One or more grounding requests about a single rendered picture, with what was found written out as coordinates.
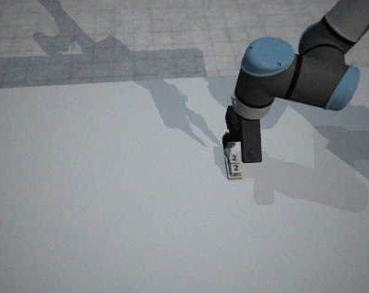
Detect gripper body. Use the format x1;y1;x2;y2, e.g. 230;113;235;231
225;105;258;142

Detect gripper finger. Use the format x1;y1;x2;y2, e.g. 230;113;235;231
222;131;235;157

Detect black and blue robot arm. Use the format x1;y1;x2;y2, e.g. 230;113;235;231
231;0;369;163

